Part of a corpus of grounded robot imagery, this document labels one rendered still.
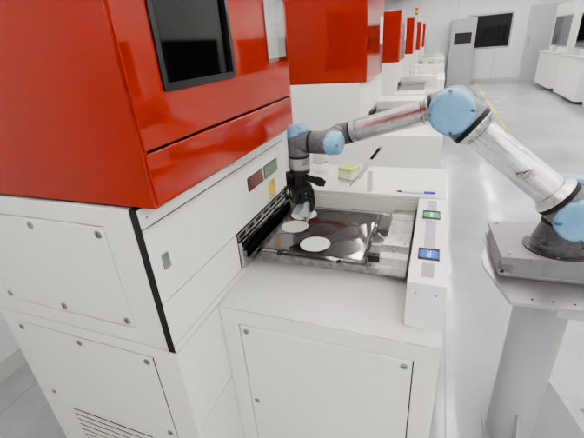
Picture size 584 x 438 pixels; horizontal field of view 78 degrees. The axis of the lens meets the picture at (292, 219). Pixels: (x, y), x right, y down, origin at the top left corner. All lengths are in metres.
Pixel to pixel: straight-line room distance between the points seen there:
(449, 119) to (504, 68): 13.35
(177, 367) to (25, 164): 0.61
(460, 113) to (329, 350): 0.72
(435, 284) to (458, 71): 12.71
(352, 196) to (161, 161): 0.88
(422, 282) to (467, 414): 1.08
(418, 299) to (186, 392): 0.67
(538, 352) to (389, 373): 0.61
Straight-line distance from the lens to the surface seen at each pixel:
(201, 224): 1.01
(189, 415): 1.21
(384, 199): 1.46
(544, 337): 1.49
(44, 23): 0.85
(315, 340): 1.07
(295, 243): 1.24
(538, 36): 14.45
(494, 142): 1.09
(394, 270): 1.15
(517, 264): 1.29
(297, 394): 1.26
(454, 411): 1.95
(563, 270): 1.33
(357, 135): 1.29
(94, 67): 0.78
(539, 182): 1.12
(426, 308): 1.00
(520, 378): 1.62
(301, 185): 1.30
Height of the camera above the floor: 1.50
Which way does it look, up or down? 25 degrees down
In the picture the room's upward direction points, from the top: 5 degrees counter-clockwise
